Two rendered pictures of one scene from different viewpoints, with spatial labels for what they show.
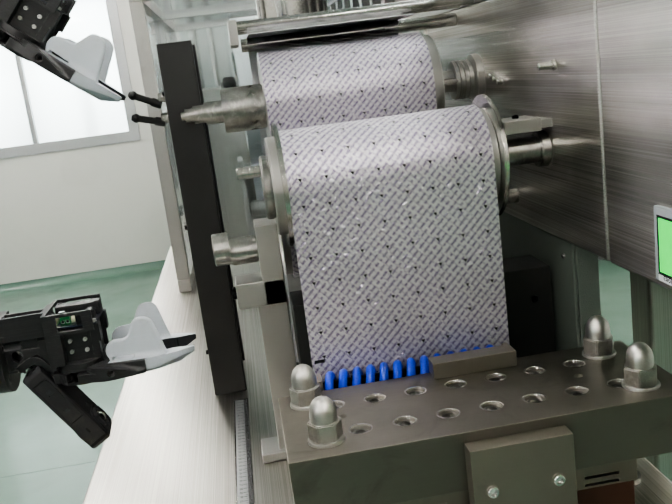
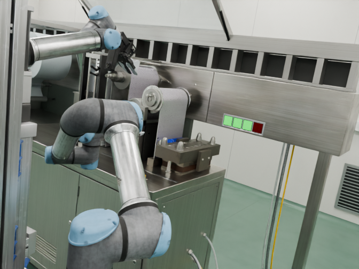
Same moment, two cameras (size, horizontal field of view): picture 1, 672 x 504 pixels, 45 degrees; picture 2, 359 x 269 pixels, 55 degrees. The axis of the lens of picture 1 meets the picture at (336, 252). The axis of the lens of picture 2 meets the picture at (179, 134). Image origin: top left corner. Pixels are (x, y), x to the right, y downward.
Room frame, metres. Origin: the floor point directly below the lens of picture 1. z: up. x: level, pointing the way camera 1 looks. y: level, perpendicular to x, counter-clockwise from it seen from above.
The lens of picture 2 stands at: (-0.37, 1.32, 1.45)
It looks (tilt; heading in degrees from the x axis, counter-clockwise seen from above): 11 degrees down; 311
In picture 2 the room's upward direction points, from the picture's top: 9 degrees clockwise
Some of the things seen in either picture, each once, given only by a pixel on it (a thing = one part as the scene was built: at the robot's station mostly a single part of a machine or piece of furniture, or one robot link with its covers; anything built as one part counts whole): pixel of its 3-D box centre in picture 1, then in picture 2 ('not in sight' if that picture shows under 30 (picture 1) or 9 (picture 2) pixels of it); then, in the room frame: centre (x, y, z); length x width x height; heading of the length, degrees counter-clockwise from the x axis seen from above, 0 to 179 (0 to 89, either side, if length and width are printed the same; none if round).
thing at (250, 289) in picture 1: (267, 341); (137, 134); (0.98, 0.10, 1.05); 0.06 x 0.05 x 0.31; 96
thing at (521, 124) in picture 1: (520, 122); not in sight; (0.98, -0.24, 1.28); 0.06 x 0.05 x 0.02; 96
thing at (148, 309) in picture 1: (152, 326); not in sight; (0.90, 0.22, 1.11); 0.09 x 0.03 x 0.06; 105
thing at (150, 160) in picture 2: not in sight; (166, 158); (0.90, -0.07, 0.92); 0.28 x 0.04 x 0.04; 96
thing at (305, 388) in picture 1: (304, 384); (164, 141); (0.82, 0.05, 1.05); 0.04 x 0.04 x 0.04
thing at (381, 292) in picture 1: (405, 297); (171, 126); (0.90, -0.07, 1.11); 0.23 x 0.01 x 0.18; 96
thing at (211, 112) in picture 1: (202, 114); (109, 76); (1.19, 0.17, 1.33); 0.06 x 0.03 x 0.03; 96
